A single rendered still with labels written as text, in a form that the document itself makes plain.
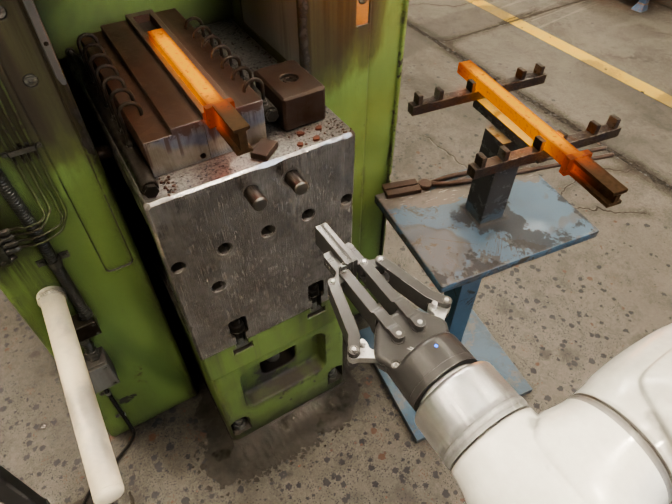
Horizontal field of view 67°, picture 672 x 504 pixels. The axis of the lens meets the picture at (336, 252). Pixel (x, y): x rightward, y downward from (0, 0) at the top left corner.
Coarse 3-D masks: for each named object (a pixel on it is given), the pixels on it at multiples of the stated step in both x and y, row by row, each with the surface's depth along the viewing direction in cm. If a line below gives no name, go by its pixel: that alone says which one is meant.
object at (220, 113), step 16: (160, 32) 96; (160, 48) 92; (176, 48) 91; (176, 64) 87; (192, 64) 87; (192, 80) 84; (208, 96) 80; (208, 112) 77; (224, 112) 75; (224, 128) 78; (240, 128) 73; (240, 144) 74
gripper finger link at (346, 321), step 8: (328, 280) 55; (336, 280) 55; (336, 288) 54; (328, 296) 56; (336, 296) 54; (344, 296) 54; (336, 304) 53; (344, 304) 53; (336, 312) 54; (344, 312) 52; (344, 320) 51; (352, 320) 51; (344, 328) 51; (352, 328) 51; (344, 336) 52; (352, 336) 50; (352, 344) 50; (352, 352) 49
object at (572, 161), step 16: (464, 64) 105; (480, 80) 100; (496, 96) 97; (512, 96) 96; (512, 112) 94; (528, 112) 93; (528, 128) 91; (544, 128) 89; (560, 144) 86; (560, 160) 86; (576, 160) 82; (592, 160) 82; (576, 176) 83; (592, 176) 80; (608, 176) 80; (592, 192) 81; (608, 192) 78; (624, 192) 78
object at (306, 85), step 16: (288, 64) 93; (272, 80) 89; (288, 80) 90; (304, 80) 89; (272, 96) 88; (288, 96) 86; (304, 96) 87; (320, 96) 89; (288, 112) 87; (304, 112) 89; (320, 112) 91; (288, 128) 89
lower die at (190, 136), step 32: (96, 32) 102; (128, 32) 100; (192, 32) 99; (96, 64) 93; (128, 64) 91; (160, 64) 91; (128, 96) 86; (160, 96) 84; (192, 96) 82; (224, 96) 82; (256, 96) 83; (128, 128) 86; (160, 128) 79; (192, 128) 79; (256, 128) 86; (160, 160) 80; (192, 160) 83
